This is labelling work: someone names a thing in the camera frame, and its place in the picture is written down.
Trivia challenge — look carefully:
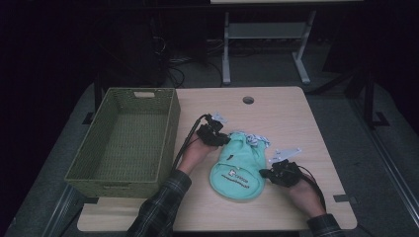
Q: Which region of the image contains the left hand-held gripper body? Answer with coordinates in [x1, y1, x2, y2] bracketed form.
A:
[196, 111, 230, 146]

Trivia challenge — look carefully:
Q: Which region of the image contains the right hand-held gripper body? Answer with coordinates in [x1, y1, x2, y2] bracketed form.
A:
[268, 147, 303, 189]

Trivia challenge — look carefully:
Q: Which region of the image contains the mint green baby hat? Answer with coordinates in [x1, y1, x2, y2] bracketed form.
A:
[209, 130, 272, 201]

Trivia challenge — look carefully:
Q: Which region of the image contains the green woven basket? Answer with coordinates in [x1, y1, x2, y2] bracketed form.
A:
[64, 87, 182, 199]

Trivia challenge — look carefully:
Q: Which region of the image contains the person's left hand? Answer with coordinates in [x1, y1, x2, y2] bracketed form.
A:
[177, 135, 219, 176]

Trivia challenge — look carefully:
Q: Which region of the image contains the person's right hand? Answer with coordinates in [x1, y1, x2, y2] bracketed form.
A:
[289, 178, 326, 219]

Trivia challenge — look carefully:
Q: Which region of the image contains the grey tape strip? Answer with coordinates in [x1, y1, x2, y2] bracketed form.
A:
[332, 194, 359, 203]

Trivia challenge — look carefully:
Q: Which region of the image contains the black metal stand leg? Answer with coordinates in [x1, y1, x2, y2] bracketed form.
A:
[81, 70, 104, 125]
[344, 63, 390, 130]

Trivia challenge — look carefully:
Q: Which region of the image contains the white metal stand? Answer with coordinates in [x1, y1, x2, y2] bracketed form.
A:
[221, 9, 318, 86]

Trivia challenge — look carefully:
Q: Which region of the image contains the left hand-held gripper black cable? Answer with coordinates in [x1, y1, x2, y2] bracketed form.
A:
[170, 113, 212, 173]

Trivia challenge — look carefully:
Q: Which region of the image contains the tangle of black floor cables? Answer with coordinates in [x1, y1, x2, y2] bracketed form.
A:
[149, 16, 225, 89]

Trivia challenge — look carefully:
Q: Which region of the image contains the aluminium rail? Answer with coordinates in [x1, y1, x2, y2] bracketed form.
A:
[349, 97, 419, 228]
[41, 183, 85, 237]

